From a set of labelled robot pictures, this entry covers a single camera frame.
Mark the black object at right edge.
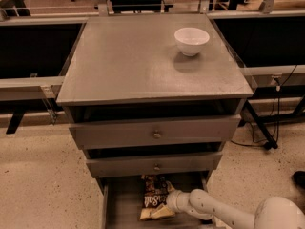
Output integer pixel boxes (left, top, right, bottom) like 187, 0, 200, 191
293, 171, 305, 189

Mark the middle grey drawer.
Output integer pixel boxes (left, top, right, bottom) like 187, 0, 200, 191
87, 152, 222, 177

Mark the brown chip bag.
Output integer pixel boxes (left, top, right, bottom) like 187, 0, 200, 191
139, 175, 169, 221

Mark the black floor cable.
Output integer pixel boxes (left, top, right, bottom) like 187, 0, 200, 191
230, 64, 299, 151

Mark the right metal rail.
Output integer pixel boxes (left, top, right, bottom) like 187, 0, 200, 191
240, 65, 305, 88

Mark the top grey drawer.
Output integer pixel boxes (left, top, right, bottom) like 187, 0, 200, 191
70, 114, 241, 150

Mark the grey wooden drawer cabinet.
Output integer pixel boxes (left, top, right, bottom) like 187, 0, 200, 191
57, 14, 253, 185

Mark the white ceramic bowl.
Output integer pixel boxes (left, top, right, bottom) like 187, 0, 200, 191
174, 28, 210, 56

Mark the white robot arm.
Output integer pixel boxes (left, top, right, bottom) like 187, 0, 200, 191
151, 186, 305, 229

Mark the grey drawer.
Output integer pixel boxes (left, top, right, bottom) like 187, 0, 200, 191
87, 152, 222, 177
101, 175, 225, 229
70, 114, 241, 150

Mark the metal rail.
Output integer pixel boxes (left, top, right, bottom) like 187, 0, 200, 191
240, 65, 305, 88
0, 76, 64, 101

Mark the left metal rail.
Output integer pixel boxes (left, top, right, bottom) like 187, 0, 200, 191
0, 76, 64, 101

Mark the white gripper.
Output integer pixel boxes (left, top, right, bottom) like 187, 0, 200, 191
151, 181, 191, 219

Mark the bottom grey drawer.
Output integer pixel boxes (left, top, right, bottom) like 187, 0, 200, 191
101, 175, 225, 229

